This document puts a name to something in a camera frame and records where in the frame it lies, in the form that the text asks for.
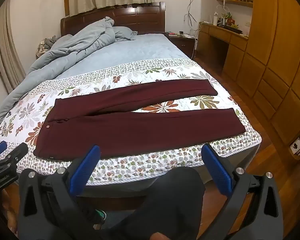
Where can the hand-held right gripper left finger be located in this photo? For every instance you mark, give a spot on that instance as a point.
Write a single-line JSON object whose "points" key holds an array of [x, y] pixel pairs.
{"points": [[90, 165]]}

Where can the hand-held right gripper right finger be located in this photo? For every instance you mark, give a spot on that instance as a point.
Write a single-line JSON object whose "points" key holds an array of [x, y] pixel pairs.
{"points": [[216, 170]]}

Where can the maroon pants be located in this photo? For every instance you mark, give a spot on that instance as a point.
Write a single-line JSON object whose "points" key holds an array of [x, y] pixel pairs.
{"points": [[140, 130]]}

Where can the green shoe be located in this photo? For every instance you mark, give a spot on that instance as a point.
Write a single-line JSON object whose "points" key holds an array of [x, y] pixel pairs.
{"points": [[100, 214]]}

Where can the person's leg in dark trousers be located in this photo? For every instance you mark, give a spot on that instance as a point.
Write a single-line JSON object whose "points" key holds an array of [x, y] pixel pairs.
{"points": [[170, 200]]}

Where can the beige long curtain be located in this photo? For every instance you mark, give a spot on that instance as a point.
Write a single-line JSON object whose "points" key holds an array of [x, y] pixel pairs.
{"points": [[10, 55]]}

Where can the pile of clothes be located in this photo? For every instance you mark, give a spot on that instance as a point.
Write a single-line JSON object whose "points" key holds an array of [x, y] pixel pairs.
{"points": [[46, 45]]}

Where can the floral leaf print quilt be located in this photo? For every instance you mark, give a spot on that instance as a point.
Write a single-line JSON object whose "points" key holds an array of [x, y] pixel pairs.
{"points": [[152, 66]]}

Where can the grey-blue duvet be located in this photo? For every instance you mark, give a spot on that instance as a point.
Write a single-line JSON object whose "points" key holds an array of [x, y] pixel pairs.
{"points": [[72, 47]]}

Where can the wooden desk with drawers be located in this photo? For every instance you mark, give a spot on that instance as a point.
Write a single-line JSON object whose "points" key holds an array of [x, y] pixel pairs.
{"points": [[222, 47]]}

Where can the wooden wardrobe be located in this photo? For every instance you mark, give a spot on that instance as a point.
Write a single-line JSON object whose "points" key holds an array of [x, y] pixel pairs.
{"points": [[277, 55]]}

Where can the dark wooden nightstand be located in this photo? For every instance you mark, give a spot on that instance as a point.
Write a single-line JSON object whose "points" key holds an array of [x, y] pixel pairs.
{"points": [[182, 43]]}

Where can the grey-blue pillow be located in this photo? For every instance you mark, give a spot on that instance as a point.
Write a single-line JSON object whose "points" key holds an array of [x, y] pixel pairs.
{"points": [[123, 32]]}

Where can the white bottle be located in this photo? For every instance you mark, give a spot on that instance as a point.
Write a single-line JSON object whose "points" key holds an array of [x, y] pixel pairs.
{"points": [[216, 19]]}

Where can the wall socket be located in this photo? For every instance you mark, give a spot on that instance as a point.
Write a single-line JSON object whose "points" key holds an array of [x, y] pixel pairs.
{"points": [[297, 146]]}

